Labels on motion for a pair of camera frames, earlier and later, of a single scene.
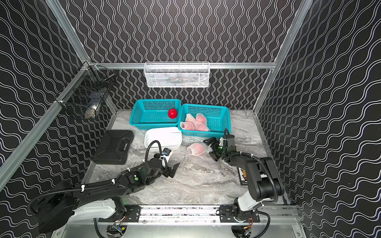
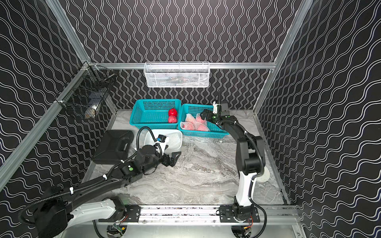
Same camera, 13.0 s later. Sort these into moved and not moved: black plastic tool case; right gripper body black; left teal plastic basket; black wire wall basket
Moved: right gripper body black
Not moved: black wire wall basket; black plastic tool case; left teal plastic basket
